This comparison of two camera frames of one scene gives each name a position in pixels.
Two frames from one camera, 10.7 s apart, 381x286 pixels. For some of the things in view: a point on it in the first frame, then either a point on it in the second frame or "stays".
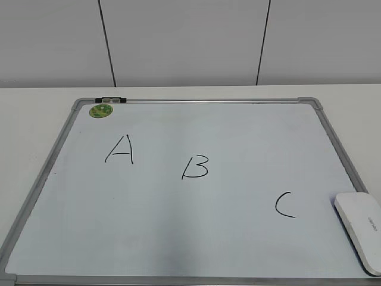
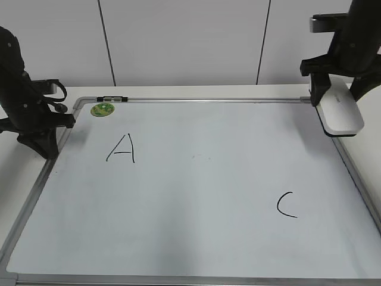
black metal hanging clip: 116,99 stays
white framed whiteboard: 196,192 stays
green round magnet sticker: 100,111 stays
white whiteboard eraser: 361,214 → 339,111
